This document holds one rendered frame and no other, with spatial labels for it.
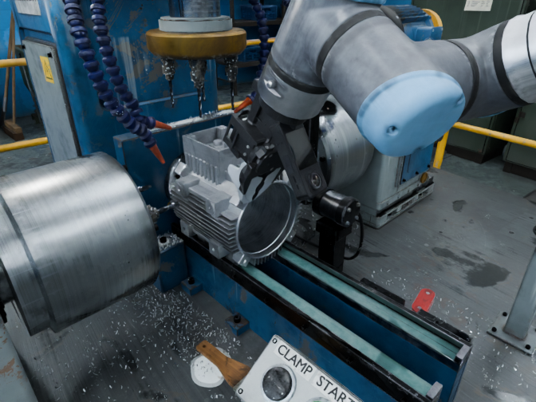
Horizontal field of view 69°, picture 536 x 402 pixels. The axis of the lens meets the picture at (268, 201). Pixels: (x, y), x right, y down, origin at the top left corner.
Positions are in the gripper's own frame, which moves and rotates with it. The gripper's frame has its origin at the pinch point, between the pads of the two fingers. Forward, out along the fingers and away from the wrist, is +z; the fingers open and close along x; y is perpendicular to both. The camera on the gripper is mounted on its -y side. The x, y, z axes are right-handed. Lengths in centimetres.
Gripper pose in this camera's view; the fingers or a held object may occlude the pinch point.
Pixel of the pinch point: (250, 200)
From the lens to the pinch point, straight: 66.3
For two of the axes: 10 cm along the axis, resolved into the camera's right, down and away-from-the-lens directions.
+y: -6.0, -7.4, 3.2
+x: -7.2, 3.3, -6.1
